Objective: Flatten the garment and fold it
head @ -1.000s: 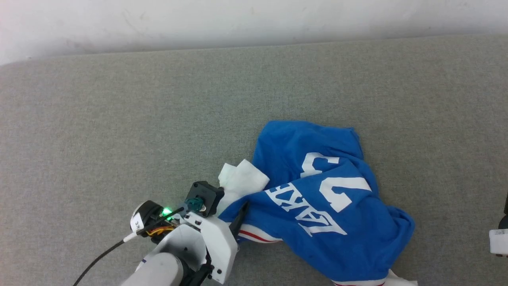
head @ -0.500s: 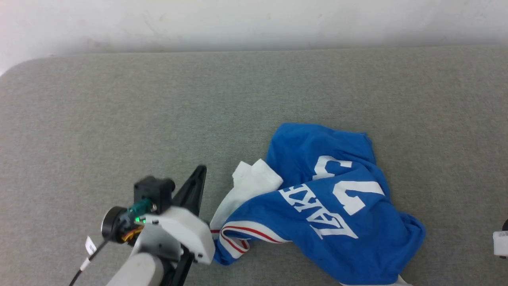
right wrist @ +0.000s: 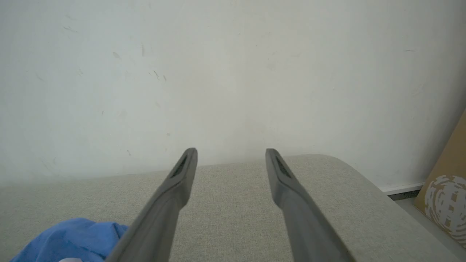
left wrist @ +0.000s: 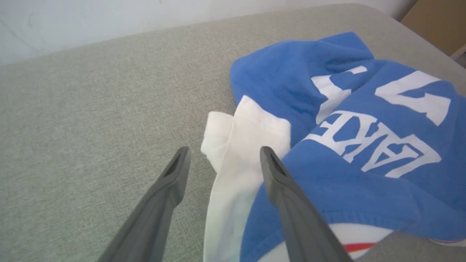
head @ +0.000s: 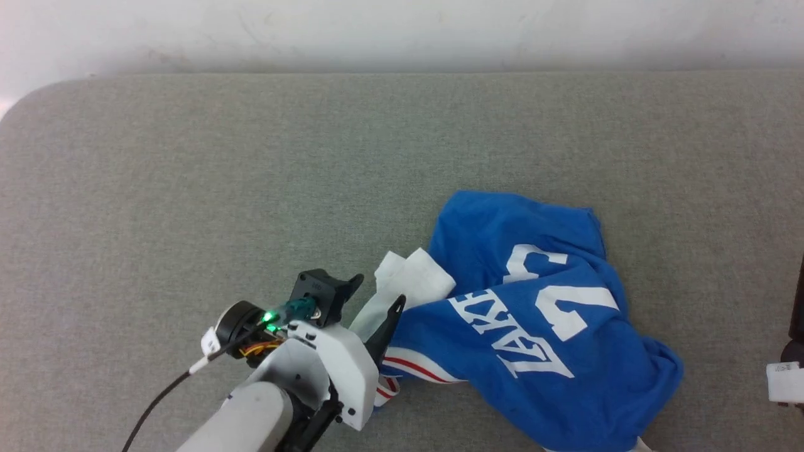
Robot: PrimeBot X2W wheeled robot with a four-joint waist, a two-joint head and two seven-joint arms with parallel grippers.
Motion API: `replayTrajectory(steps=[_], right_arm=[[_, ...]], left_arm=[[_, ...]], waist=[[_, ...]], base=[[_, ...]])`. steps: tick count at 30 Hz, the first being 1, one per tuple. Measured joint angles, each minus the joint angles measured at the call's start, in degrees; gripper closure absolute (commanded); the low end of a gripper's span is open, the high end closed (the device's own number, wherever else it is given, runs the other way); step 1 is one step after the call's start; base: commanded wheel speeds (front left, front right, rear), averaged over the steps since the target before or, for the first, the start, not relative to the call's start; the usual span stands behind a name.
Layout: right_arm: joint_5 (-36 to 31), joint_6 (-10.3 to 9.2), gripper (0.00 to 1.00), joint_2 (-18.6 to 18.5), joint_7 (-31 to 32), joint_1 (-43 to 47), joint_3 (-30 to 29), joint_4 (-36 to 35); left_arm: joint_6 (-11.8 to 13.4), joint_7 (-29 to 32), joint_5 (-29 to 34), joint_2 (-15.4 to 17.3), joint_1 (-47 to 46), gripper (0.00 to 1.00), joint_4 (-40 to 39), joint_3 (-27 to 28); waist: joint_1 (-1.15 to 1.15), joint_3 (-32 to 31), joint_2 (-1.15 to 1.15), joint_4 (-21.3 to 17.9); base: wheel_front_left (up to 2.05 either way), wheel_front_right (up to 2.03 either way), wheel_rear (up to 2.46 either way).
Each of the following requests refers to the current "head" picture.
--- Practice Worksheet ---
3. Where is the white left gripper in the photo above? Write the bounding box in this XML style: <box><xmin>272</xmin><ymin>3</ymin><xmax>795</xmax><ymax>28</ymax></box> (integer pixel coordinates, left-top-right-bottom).
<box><xmin>251</xmin><ymin>274</ymin><xmax>406</xmax><ymax>432</ymax></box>

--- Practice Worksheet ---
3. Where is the blue basketball jersey white trim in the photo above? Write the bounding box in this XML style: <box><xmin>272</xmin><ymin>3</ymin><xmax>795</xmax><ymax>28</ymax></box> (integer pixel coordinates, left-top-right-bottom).
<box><xmin>349</xmin><ymin>190</ymin><xmax>685</xmax><ymax>452</ymax></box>

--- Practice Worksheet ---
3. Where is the grey fabric sofa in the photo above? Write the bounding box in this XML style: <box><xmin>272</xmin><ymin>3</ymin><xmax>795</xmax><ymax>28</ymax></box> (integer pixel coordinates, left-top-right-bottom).
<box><xmin>0</xmin><ymin>70</ymin><xmax>804</xmax><ymax>452</ymax></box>

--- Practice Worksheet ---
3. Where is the thin black cable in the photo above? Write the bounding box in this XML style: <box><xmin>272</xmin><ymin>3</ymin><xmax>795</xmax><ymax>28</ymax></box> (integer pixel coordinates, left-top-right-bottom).
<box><xmin>121</xmin><ymin>317</ymin><xmax>277</xmax><ymax>452</ymax></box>

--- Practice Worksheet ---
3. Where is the white cable tag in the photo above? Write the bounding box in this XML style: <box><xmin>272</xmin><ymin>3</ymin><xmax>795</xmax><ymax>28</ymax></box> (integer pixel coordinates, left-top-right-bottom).
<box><xmin>766</xmin><ymin>361</ymin><xmax>804</xmax><ymax>406</ymax></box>

